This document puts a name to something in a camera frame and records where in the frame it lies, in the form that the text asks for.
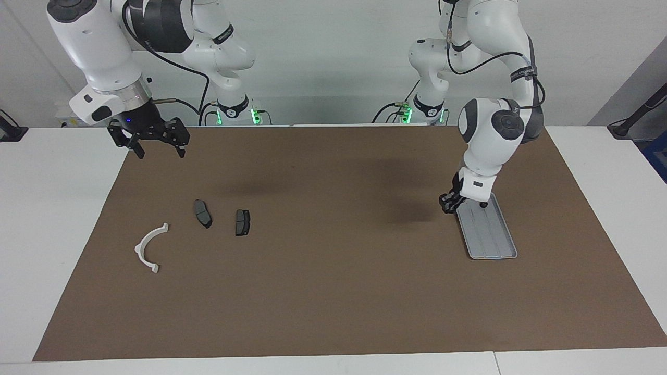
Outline white box yellow labels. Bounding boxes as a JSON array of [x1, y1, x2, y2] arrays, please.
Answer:
[[56, 103, 113, 127]]

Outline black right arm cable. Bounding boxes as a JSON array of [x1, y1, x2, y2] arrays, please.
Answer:
[[122, 0, 210, 116]]

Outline black left base cable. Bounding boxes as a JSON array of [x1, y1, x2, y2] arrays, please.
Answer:
[[372, 78, 422, 124]]

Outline small black clamp stand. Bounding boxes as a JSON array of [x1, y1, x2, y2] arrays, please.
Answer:
[[0, 109, 28, 142]]

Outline white curved plastic bracket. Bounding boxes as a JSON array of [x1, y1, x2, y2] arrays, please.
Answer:
[[134, 223, 169, 274]]

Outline curved grey brake pad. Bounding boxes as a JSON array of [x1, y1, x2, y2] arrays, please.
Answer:
[[194, 199, 213, 229]]

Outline silver metal tray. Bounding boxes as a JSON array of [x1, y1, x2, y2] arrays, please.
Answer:
[[454, 192, 518, 260]]

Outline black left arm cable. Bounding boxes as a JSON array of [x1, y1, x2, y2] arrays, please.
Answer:
[[440, 0, 546, 110]]

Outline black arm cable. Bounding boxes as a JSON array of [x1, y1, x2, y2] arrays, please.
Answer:
[[122, 0, 210, 116], [440, 0, 546, 110]]

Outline brown table mat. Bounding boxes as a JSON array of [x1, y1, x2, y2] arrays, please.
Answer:
[[32, 125, 667, 361]]

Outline long black camera stand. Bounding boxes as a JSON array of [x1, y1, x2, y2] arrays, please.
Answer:
[[607, 83, 667, 139]]

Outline blue crate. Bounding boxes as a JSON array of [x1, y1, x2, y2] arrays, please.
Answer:
[[641, 140, 667, 184]]

